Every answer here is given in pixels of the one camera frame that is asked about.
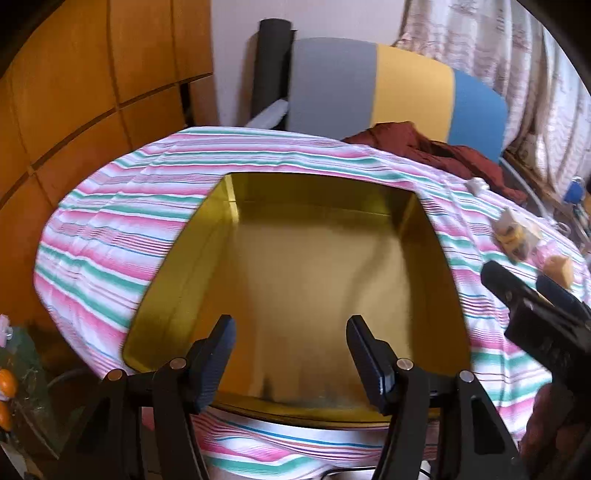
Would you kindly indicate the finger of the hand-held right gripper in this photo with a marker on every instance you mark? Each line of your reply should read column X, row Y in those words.
column 558, row 295
column 501, row 279

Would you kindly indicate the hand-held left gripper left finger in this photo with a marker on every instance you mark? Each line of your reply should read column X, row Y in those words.
column 217, row 364

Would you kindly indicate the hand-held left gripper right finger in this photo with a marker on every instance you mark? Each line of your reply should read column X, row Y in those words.
column 369, row 364

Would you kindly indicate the yellow sponge block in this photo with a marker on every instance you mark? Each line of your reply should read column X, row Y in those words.
column 561, row 271

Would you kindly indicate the gold tin box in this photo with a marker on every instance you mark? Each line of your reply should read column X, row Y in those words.
column 300, row 258

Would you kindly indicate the person's right forearm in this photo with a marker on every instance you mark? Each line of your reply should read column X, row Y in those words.
column 549, row 415

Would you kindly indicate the small white object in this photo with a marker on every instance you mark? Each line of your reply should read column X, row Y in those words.
column 478, row 187

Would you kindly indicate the blue cup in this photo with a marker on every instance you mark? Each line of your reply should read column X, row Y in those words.
column 576, row 190

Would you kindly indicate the dark red garment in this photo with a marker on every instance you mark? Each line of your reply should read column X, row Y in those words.
column 415, row 143

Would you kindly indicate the pink green striped tablecloth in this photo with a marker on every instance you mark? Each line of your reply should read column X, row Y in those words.
column 115, row 230

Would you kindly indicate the plant with orange fruits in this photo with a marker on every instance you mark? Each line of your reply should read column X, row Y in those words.
column 18, row 369

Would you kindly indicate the patterned beige curtain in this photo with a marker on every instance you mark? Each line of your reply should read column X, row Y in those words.
column 508, row 46

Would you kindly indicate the white plastic item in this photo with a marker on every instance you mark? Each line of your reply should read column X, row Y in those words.
column 270, row 114

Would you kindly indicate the grey yellow blue chair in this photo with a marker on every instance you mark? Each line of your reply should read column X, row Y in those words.
column 332, row 83

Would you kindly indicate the black rolled mat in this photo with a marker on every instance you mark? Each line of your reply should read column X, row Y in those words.
column 272, row 60

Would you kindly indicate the wooden wardrobe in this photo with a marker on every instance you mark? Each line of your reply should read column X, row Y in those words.
column 69, row 92

